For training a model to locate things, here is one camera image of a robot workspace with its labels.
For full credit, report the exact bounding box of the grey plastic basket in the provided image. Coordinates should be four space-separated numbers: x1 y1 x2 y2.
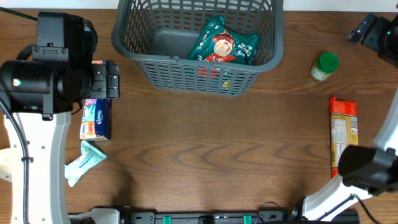
112 0 284 96

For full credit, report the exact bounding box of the red tan pasta packet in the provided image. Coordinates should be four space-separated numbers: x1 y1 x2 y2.
330 97 359 178

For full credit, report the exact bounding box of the green Nescafe coffee bag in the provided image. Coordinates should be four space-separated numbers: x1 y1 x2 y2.
188 16 259 65

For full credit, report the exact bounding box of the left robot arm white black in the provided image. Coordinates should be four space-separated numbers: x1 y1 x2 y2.
1 60 121 223

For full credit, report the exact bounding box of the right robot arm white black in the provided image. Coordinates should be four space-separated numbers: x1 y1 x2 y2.
290 14 397 223

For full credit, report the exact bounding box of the teal wet wipes pack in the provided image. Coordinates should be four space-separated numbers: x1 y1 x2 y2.
65 140 107 187

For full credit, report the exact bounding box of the Kleenex tissue multipack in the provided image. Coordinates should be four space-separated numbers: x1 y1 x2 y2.
80 60 112 141

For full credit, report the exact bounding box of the green lid jar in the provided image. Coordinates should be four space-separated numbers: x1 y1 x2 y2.
311 52 340 81

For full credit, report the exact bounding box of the beige paper pouch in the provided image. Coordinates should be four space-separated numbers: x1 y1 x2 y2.
0 148 12 182

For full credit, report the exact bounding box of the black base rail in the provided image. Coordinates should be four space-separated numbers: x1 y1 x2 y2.
68 205 361 224

